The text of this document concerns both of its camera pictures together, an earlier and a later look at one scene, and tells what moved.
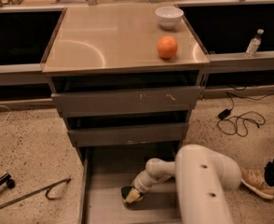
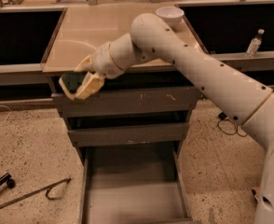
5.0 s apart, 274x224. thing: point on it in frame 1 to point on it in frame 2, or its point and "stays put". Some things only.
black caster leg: [6, 178] stays put
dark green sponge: [125, 190] to [73, 80]
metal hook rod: [47, 189] stays put
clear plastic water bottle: [254, 44] stays put
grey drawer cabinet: [125, 78] stays put
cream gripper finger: [132, 195] to [90, 86]
